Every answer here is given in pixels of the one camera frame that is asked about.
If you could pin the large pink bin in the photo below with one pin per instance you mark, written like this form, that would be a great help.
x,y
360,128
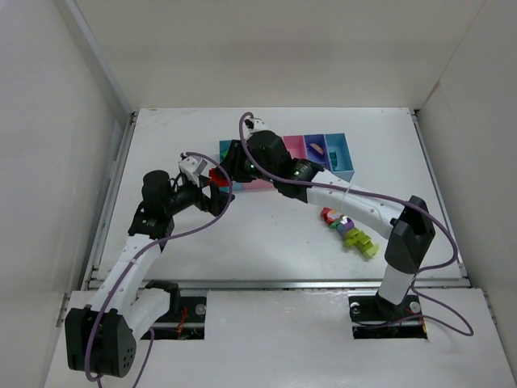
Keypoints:
x,y
257,184

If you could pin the red flower duplo brick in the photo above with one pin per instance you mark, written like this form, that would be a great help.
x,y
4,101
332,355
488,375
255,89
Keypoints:
x,y
331,216

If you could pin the teal square brick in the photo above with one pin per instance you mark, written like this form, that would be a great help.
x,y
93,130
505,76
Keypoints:
x,y
223,155

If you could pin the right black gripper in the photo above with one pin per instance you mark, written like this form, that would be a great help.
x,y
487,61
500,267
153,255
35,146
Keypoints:
x,y
233,158

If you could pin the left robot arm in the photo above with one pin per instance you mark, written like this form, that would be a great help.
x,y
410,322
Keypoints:
x,y
101,338

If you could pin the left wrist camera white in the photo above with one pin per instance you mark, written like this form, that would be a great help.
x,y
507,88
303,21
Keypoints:
x,y
192,167

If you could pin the purple flower duplo brick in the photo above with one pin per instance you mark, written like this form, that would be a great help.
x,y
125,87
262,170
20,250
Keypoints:
x,y
344,226

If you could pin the purple bin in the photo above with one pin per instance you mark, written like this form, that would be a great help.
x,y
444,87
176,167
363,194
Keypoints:
x,y
319,139

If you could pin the red duplo roof brick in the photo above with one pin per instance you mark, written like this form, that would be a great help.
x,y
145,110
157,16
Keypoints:
x,y
217,177

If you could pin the aluminium rail front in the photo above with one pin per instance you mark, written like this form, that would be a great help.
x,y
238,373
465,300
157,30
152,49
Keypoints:
x,y
314,284

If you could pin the teal frog duplo brick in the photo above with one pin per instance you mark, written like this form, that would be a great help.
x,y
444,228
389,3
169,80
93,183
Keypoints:
x,y
333,157

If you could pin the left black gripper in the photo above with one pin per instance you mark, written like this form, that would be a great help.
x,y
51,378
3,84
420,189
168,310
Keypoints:
x,y
207,198

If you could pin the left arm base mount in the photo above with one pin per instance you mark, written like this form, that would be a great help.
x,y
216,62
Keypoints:
x,y
185,319

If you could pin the light blue bin right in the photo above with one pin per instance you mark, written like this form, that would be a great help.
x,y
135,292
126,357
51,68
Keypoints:
x,y
337,142

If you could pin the lime green duplo stack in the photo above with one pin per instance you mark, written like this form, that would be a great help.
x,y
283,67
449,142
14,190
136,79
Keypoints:
x,y
362,242

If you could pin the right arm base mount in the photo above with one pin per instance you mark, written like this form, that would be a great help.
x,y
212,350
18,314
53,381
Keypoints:
x,y
373,318

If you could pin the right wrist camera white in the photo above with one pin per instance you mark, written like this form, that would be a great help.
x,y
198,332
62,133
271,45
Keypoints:
x,y
255,125

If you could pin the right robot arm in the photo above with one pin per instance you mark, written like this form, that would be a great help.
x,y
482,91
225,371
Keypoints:
x,y
404,224

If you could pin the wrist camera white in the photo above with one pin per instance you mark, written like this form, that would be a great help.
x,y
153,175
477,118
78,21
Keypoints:
x,y
255,125
192,167

